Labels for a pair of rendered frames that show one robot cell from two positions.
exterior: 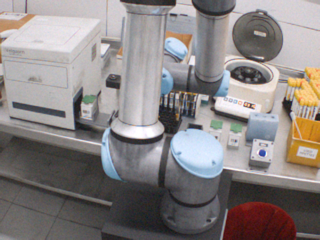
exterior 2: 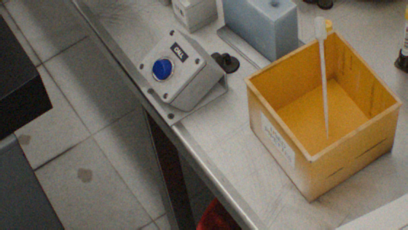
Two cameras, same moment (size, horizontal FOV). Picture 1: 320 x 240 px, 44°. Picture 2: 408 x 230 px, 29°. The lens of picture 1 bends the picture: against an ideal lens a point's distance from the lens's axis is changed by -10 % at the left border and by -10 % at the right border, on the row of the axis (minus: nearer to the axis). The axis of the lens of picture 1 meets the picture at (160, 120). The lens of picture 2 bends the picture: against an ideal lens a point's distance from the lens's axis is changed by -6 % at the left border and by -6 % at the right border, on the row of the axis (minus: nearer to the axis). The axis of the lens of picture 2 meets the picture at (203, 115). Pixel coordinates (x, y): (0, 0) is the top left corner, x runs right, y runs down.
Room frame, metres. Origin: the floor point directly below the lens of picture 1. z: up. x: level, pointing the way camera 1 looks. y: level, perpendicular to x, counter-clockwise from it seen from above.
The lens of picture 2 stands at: (0.65, -0.84, 1.72)
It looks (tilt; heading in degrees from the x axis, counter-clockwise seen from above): 55 degrees down; 53
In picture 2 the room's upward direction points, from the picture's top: 10 degrees counter-clockwise
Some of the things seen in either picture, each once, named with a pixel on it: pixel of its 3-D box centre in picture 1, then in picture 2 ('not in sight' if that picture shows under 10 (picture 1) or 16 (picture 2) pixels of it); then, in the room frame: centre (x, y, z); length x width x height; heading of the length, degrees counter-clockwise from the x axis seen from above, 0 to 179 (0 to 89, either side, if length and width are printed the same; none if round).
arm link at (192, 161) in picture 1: (193, 164); not in sight; (0.73, -0.08, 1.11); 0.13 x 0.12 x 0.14; 81
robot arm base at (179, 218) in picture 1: (191, 199); not in sight; (0.73, -0.09, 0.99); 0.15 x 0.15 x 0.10
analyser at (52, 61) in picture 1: (55, 68); not in sight; (1.28, 0.38, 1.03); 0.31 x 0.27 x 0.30; 79
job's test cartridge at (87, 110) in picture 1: (88, 108); not in sight; (1.16, 0.23, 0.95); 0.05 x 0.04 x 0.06; 169
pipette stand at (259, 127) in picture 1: (262, 128); (259, 17); (1.14, -0.34, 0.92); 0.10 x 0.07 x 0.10; 86
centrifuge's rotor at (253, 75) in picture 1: (247, 78); not in sight; (1.41, -0.32, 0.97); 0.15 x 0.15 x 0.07
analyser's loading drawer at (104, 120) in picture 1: (83, 114); not in sight; (1.17, 0.26, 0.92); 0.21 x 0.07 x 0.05; 79
